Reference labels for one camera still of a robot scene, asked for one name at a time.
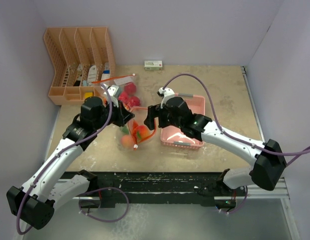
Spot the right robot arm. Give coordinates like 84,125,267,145
144,96,287,196

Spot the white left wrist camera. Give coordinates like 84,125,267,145
102,84,122,104

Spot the red apple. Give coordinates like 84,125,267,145
124,82,137,96

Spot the peach plastic file organizer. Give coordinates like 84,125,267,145
44,26,116,106

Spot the dark red round fruit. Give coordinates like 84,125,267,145
118,91,130,103

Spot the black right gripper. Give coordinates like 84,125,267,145
144,103,183,130

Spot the pink perforated plastic basket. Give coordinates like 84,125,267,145
160,93,205,150

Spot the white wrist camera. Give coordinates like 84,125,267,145
102,84,122,104
157,87,176,107

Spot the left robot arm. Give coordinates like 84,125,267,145
7,97,134,236

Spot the blue white box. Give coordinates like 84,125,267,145
101,70,111,81

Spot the clear orange-zipper top bag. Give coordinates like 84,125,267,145
91,73,142,110

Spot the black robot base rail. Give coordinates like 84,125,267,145
80,171,245,209

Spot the clear orange-zipper bag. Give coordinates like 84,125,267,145
91,73,142,110
116,106,157,152

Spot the green white small box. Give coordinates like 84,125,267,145
144,60,163,71

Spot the white leaflet package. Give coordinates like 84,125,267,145
87,65,97,86

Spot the watermelon slice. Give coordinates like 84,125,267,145
132,120,147,142

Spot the yellow grey stamp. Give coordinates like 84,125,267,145
84,92,94,99

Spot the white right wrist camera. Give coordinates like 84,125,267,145
157,87,176,107

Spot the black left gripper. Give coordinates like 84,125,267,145
93,98,134,130

